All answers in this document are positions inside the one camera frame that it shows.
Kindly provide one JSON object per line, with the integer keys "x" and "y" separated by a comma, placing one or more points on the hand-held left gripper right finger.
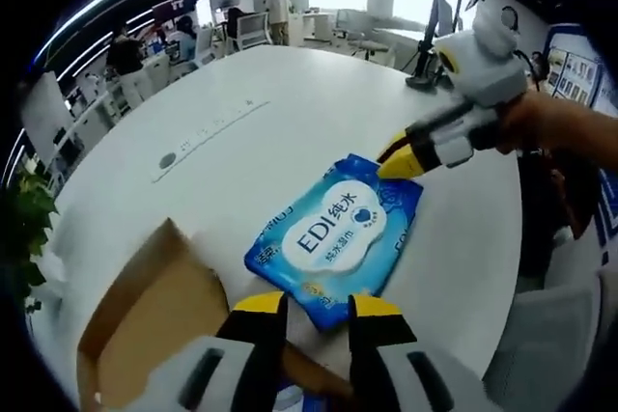
{"x": 376, "y": 364}

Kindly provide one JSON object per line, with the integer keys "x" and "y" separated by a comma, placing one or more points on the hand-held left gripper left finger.
{"x": 256, "y": 349}

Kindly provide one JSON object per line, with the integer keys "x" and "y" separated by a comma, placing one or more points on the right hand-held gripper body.
{"x": 483, "y": 74}

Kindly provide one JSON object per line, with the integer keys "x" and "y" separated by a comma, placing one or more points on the blue wet wipes pack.
{"x": 333, "y": 238}

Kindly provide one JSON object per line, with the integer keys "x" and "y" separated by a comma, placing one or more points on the brown cardboard shoe box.
{"x": 159, "y": 296}

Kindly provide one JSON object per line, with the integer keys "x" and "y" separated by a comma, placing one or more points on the person's right hand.
{"x": 524, "y": 125}

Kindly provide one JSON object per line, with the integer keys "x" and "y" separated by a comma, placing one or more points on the black tripod stand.
{"x": 425, "y": 79}

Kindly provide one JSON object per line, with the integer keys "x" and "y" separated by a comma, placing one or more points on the white mesh office chair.
{"x": 253, "y": 31}

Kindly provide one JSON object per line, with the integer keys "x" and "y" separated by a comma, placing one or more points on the green plant in white pot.
{"x": 26, "y": 224}

